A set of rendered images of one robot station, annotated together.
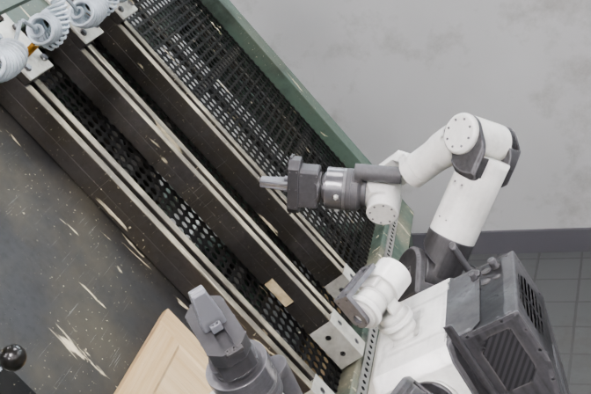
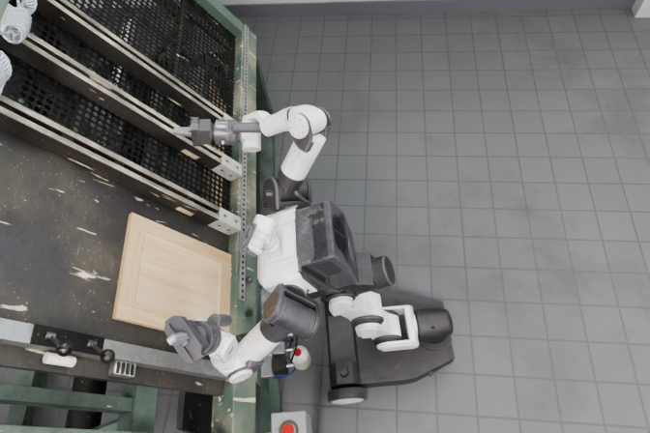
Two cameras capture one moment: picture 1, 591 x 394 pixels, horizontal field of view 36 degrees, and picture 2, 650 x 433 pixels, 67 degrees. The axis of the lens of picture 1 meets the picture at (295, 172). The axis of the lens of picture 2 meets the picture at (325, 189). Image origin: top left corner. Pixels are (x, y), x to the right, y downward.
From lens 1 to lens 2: 0.85 m
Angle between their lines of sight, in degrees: 38
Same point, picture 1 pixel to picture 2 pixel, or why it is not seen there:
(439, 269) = (287, 192)
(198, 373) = (158, 243)
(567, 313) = (340, 62)
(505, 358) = (327, 268)
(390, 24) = not seen: outside the picture
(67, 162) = (40, 142)
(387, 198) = (253, 142)
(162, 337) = (133, 235)
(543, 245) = (327, 12)
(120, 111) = (61, 74)
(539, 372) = (343, 270)
